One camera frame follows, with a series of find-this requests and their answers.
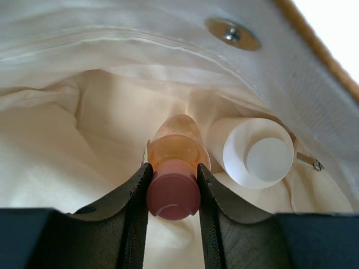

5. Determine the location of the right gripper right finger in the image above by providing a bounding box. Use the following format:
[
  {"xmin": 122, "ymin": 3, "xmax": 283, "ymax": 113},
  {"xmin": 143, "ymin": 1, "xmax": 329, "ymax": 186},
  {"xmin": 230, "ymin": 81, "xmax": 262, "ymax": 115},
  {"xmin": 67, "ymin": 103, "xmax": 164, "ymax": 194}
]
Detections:
[{"xmin": 197, "ymin": 164, "xmax": 283, "ymax": 268}]

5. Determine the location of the beige round bottle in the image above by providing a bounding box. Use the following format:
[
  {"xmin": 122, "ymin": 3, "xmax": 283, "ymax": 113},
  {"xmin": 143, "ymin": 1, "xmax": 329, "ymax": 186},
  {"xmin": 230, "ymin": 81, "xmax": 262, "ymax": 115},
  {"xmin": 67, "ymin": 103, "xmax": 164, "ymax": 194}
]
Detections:
[{"xmin": 207, "ymin": 117, "xmax": 294, "ymax": 189}]

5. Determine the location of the tan canvas tote bag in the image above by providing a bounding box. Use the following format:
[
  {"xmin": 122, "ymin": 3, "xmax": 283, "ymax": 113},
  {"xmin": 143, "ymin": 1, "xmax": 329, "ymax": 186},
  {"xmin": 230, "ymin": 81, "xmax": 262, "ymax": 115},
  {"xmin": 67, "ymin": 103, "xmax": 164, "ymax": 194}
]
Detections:
[{"xmin": 1, "ymin": 1, "xmax": 358, "ymax": 268}]

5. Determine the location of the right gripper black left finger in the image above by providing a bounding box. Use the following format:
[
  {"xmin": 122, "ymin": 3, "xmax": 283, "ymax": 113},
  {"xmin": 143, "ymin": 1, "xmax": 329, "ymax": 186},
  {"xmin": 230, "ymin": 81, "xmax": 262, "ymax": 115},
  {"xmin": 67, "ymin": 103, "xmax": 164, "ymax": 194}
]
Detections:
[{"xmin": 36, "ymin": 163, "xmax": 153, "ymax": 268}]

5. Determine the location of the orange bottle pink cap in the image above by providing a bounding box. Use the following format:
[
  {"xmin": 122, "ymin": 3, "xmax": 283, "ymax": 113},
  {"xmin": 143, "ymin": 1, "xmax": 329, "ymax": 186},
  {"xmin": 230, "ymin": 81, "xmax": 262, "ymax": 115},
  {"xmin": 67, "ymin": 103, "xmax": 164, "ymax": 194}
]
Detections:
[{"xmin": 142, "ymin": 114, "xmax": 211, "ymax": 221}]

